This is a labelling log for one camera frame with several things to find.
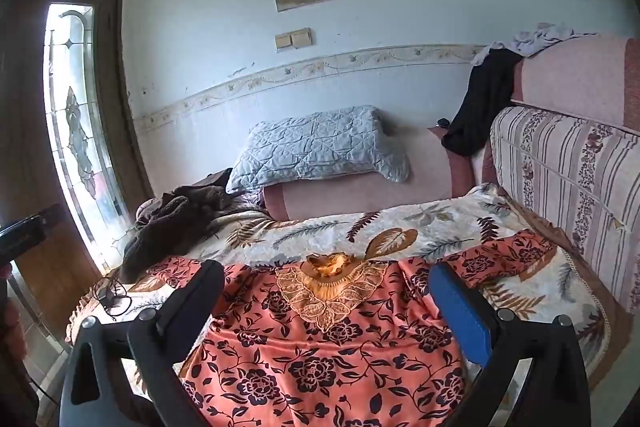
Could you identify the black garment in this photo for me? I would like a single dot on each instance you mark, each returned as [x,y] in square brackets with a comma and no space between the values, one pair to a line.
[482,102]

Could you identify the beige wall switches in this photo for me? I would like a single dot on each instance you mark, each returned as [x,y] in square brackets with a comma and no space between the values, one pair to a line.
[294,39]

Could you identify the small black object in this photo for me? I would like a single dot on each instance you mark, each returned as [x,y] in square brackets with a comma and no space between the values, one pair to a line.
[443,123]

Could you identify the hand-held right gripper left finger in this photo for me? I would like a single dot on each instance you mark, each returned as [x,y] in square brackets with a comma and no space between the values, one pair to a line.
[192,302]

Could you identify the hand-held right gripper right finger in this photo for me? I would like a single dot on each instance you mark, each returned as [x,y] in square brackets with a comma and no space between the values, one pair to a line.
[460,312]

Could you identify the orange floral blouse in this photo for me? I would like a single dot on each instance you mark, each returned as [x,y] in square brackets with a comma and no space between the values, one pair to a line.
[320,357]

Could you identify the pale lavender cloth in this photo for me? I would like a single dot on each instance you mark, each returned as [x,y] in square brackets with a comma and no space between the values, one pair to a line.
[537,37]

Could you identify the wooden stained glass door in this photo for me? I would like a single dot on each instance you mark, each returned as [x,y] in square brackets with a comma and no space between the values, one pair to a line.
[70,132]

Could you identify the black eyeglasses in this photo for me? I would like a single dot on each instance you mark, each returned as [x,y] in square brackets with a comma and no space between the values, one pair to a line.
[114,297]

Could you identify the grey quilted pillow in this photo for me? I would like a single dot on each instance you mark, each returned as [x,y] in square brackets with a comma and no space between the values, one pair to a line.
[310,147]

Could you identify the leaf print blanket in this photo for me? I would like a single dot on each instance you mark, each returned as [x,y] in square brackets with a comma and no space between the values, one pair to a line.
[325,232]

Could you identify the striped floral sofa cushion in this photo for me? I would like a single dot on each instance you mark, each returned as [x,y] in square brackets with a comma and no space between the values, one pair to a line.
[565,172]

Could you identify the brown fuzzy garment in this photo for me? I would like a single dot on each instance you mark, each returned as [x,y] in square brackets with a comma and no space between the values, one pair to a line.
[165,222]

